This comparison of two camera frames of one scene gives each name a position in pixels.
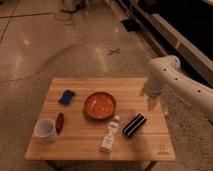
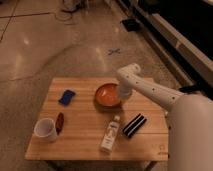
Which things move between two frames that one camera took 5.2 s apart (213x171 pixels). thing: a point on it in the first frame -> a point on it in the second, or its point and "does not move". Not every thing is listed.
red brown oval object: [59, 123] does not move
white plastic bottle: [110, 134] does not move
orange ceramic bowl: [100, 105] -> [107, 97]
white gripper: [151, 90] -> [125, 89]
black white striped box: [134, 124] does not move
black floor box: [131, 25] does not move
